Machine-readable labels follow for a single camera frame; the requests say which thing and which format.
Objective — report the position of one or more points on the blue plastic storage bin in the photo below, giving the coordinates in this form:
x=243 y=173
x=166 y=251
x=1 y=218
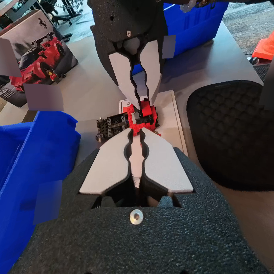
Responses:
x=53 y=149
x=192 y=32

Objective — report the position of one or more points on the orange plastic object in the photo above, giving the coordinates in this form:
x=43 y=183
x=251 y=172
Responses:
x=265 y=47

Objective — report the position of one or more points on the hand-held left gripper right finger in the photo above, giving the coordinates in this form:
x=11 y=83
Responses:
x=167 y=169

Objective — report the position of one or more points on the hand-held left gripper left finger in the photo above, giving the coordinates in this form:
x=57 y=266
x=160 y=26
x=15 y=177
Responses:
x=104 y=169

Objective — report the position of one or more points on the lego set box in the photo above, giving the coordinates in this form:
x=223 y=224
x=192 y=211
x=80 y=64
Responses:
x=47 y=53

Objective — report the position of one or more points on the black mesh office chair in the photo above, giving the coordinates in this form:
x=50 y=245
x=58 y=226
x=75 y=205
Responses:
x=261 y=72

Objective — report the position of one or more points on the black swivel chair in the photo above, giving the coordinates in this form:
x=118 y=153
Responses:
x=55 y=12

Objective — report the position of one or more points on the lego instruction booklet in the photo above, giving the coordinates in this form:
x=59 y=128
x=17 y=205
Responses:
x=171 y=119

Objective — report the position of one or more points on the red and black lego car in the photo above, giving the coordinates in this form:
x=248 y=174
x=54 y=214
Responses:
x=137 y=124

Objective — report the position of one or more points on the black dimpled cushion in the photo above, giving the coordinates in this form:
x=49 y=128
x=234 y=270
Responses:
x=231 y=137

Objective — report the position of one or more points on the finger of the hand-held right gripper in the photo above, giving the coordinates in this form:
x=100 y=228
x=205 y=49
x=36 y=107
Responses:
x=153 y=64
x=122 y=70

